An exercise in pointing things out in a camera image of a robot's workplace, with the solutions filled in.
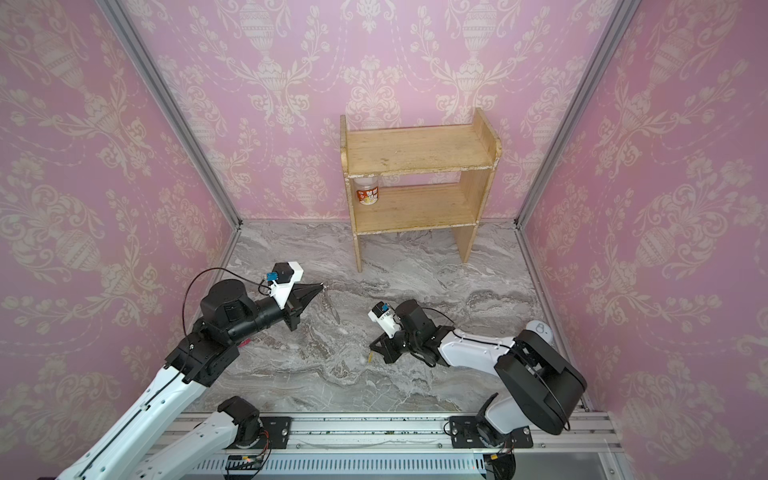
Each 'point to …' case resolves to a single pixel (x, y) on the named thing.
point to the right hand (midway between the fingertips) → (373, 346)
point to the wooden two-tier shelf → (453, 208)
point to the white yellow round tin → (539, 327)
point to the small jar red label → (367, 190)
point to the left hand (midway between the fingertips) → (320, 289)
